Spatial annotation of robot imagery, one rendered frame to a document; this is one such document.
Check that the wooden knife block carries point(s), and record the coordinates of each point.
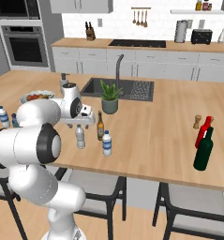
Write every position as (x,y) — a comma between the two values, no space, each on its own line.
(90,32)

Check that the small blue plastic bottle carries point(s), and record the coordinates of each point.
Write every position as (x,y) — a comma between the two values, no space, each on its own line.
(14,121)

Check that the dark green glass bottle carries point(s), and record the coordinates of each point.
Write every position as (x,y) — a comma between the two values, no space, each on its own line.
(203,154)

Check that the white bottle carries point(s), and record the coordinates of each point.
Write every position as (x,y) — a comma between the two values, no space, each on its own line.
(221,37)

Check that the red jar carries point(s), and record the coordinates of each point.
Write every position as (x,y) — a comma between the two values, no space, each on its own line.
(205,5)

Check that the green plant in grey pot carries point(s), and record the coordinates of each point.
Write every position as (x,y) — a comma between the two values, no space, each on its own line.
(110,101)

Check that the red glass bottle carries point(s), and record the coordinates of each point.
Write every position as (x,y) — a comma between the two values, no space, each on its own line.
(202,131)

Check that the grey wall socket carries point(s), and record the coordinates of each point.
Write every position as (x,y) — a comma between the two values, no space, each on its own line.
(100,22)
(202,23)

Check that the dark grey tap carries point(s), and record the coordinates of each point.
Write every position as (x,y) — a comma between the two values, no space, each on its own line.
(118,72)

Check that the grey upper cupboards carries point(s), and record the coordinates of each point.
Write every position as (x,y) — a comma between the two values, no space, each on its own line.
(80,5)

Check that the brown glass beer bottle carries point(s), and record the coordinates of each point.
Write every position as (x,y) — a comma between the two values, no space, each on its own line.
(100,129)

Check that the white wall shelf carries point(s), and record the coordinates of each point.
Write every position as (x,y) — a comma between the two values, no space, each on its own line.
(197,12)

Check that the clear plastic bottle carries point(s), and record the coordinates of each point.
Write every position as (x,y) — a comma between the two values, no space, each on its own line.
(80,137)

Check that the bowl of fruit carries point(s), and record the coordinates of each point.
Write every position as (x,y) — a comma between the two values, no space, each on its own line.
(37,96)

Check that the black toaster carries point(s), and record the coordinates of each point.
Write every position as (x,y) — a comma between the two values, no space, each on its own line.
(201,37)

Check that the black hob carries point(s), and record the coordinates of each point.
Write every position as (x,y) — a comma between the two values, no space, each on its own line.
(137,43)

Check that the grey base cupboards run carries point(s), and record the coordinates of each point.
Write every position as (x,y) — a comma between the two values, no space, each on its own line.
(147,64)

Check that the black microwave oven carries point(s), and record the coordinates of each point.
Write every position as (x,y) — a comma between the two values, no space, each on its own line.
(18,8)

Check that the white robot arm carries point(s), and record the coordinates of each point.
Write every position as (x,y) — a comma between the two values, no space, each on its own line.
(26,146)

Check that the dark grey sink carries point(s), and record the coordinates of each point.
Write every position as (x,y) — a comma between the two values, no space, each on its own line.
(94,87)

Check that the blue-label plastic water bottle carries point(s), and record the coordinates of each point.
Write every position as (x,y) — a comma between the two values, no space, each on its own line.
(107,145)
(4,118)

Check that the wooden pepper mill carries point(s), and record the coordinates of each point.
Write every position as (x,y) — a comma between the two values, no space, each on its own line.
(197,122)

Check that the wooden utensil rail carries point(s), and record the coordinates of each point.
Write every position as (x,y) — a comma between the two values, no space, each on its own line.
(141,8)

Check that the small brown jar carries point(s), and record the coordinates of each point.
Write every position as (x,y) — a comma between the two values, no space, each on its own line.
(210,7)

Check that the small wooden shaker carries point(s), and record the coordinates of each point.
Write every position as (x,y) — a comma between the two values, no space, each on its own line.
(212,119)

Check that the yellow jar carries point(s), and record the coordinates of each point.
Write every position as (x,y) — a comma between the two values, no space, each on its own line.
(199,5)

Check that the steel built-in oven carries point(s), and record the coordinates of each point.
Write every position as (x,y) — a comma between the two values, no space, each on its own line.
(25,47)

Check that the grey soap dispenser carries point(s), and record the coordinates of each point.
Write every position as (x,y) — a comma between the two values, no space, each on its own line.
(64,82)

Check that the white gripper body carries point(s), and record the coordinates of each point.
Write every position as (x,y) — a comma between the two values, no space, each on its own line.
(80,120)

